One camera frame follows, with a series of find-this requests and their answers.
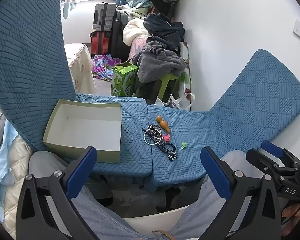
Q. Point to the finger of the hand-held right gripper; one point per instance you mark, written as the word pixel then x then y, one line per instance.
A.
pixel 258 158
pixel 271 148

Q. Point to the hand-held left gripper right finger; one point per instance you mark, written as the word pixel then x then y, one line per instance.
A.
pixel 216 172

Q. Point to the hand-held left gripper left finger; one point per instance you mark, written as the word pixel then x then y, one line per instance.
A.
pixel 81 172

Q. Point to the small green hair clip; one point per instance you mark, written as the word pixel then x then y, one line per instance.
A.
pixel 183 145

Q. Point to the grey-green cardboard box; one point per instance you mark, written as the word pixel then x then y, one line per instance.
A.
pixel 90 130

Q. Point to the pink flower hair clip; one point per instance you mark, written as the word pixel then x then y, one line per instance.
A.
pixel 166 137

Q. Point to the silver bangle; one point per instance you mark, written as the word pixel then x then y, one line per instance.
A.
pixel 145 138

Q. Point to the person's right hand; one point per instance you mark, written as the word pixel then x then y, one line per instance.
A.
pixel 293 210

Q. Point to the person's right leg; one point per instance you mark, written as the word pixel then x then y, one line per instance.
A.
pixel 197 212

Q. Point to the chair with blue quilted cover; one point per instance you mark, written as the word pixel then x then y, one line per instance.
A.
pixel 252 105
pixel 27 67

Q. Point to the orange wooden gourd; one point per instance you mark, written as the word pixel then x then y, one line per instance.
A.
pixel 163 125

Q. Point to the white tote bag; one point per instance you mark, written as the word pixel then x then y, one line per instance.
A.
pixel 181 102

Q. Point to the light blue cloth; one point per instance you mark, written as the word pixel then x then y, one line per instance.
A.
pixel 0 180

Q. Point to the white plastic stool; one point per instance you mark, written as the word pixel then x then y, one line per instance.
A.
pixel 150 222

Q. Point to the fruit print board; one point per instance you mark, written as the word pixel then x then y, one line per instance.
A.
pixel 186 80

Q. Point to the green printed carton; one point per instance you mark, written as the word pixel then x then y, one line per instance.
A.
pixel 122 82

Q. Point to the green plastic stool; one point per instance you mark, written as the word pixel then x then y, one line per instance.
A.
pixel 166 85

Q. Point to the cabinet with cream cloth cover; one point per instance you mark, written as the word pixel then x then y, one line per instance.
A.
pixel 81 67

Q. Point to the colourful crumpled cloth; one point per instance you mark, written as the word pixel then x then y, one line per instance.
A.
pixel 103 66

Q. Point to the red suitcase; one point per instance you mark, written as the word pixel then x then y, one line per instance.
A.
pixel 101 43

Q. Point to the dark smooth suitcase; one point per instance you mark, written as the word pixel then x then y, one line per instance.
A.
pixel 120 40

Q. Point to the pile of clothes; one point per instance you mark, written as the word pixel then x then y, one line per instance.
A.
pixel 160 42

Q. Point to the black ribbed suitcase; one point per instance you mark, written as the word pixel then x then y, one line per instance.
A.
pixel 103 17

